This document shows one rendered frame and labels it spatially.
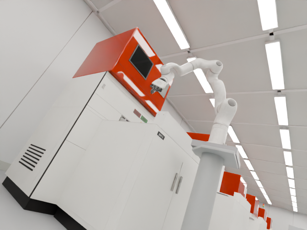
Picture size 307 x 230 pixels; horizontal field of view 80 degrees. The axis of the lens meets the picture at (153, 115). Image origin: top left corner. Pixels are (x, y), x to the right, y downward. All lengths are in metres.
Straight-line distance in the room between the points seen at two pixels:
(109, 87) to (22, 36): 1.68
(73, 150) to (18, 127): 1.49
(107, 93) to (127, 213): 1.02
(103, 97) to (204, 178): 1.07
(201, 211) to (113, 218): 0.53
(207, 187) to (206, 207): 0.12
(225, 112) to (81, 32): 2.72
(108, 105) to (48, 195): 0.84
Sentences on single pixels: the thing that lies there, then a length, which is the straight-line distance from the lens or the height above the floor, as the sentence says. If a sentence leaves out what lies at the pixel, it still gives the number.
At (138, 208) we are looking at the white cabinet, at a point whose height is 0.29.
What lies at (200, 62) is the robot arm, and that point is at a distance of 1.79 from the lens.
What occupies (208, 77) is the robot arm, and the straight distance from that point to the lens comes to 1.82.
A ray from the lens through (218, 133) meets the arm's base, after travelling 1.46.
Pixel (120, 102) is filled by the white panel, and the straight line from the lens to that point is 1.84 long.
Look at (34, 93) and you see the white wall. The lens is 3.04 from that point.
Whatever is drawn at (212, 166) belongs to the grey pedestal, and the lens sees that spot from 1.36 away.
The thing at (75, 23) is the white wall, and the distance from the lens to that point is 3.52.
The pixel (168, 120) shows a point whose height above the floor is 0.91.
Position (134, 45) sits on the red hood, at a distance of 1.99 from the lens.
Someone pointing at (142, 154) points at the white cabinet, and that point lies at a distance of 1.20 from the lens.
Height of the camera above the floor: 0.37
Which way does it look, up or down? 23 degrees up
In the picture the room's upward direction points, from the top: 23 degrees clockwise
